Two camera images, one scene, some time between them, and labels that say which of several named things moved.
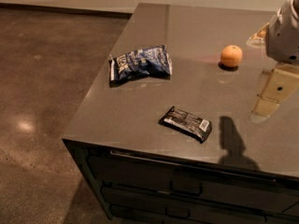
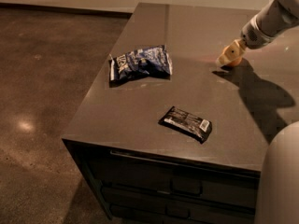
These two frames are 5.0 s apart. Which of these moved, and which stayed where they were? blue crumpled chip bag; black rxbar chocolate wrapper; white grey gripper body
Moved: white grey gripper body
Stayed: black rxbar chocolate wrapper; blue crumpled chip bag
